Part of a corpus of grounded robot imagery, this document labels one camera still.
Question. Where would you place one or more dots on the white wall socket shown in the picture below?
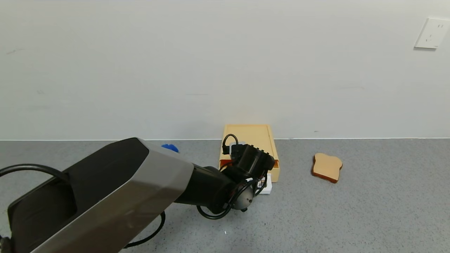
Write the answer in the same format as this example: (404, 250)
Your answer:
(431, 33)

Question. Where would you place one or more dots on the blue rolled cloth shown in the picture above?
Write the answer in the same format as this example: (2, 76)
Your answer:
(171, 147)

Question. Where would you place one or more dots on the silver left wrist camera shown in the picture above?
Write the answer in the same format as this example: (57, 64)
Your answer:
(235, 147)

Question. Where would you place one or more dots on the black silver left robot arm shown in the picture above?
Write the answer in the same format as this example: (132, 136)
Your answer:
(116, 196)

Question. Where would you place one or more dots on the toast slice toy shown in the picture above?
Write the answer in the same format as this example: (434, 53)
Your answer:
(327, 167)

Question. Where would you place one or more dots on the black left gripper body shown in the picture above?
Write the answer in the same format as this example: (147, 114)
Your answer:
(261, 182)

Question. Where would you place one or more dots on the yellow drawer cabinet housing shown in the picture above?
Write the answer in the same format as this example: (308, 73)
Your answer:
(253, 135)

